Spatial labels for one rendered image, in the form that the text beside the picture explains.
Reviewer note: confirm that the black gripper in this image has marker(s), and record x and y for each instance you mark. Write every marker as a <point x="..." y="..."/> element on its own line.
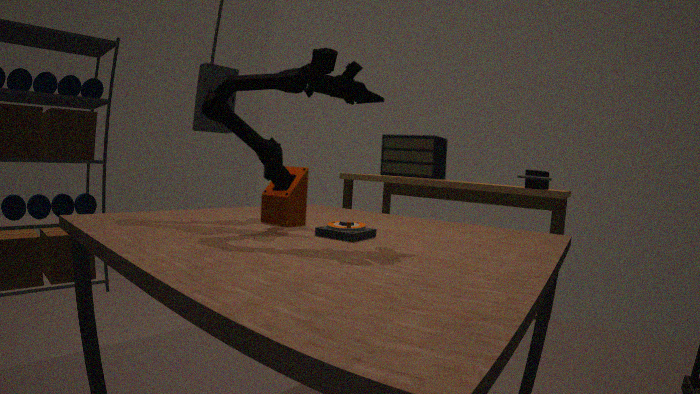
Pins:
<point x="353" y="91"/>

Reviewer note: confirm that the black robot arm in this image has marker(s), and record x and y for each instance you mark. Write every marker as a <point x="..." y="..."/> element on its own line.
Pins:
<point x="294" y="80"/>

